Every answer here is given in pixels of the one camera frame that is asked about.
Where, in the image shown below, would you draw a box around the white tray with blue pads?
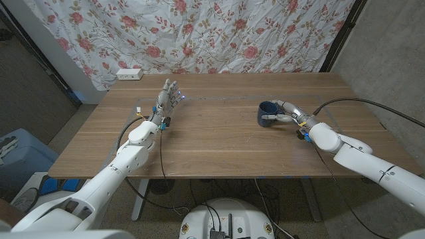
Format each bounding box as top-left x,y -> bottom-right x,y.
11,171 -> 90,213

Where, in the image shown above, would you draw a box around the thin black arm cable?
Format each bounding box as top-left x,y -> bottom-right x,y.
159,129 -> 172,187
311,141 -> 386,239

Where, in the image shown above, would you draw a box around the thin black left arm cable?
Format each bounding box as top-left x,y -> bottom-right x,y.
159,129 -> 172,187

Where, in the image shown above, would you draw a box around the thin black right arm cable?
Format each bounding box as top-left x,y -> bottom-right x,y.
311,141 -> 386,239

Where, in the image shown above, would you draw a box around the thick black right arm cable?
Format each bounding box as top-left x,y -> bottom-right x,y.
312,97 -> 425,129

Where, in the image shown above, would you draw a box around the dark blue ceramic mug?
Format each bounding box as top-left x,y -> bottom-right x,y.
257,100 -> 283,128

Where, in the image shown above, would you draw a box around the grey oval shoe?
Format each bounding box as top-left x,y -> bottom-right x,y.
12,187 -> 40,213

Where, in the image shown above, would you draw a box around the brown blurry object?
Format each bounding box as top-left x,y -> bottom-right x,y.
0,198 -> 27,228

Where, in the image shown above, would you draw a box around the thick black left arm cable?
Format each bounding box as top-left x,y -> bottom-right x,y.
116,116 -> 190,213

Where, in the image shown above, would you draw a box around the floral print backdrop cloth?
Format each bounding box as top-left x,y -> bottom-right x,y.
23,0 -> 356,92

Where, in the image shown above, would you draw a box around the white plastic parts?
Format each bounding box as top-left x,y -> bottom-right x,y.
0,135 -> 19,166

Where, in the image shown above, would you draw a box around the white power strip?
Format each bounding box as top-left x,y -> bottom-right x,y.
116,68 -> 144,81

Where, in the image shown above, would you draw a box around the black wall frame strip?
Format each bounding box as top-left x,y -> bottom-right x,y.
0,5 -> 83,108

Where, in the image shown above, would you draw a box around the white robot torso base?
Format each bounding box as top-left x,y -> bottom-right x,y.
178,198 -> 276,239

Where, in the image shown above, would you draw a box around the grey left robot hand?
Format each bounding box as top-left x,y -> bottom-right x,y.
148,78 -> 186,131

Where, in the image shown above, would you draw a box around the grey table leg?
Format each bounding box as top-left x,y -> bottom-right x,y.
300,177 -> 322,222

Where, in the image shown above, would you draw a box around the blue storage box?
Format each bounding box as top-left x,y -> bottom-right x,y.
0,127 -> 60,192

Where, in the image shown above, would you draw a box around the black backdrop stand pole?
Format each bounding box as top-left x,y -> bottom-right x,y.
319,0 -> 368,73

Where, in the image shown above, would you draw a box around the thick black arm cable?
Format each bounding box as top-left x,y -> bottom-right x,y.
116,116 -> 190,213
312,97 -> 425,129

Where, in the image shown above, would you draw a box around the white table leg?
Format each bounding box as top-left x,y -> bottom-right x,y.
131,178 -> 150,222

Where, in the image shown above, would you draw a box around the white floor cable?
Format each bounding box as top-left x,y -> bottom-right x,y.
253,178 -> 296,239

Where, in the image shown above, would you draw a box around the black round floor object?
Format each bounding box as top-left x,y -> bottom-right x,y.
148,179 -> 176,196

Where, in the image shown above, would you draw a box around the black floor cable tangle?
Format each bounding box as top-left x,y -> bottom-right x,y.
189,179 -> 283,230

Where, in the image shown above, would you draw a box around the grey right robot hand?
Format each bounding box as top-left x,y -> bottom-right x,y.
261,99 -> 321,130

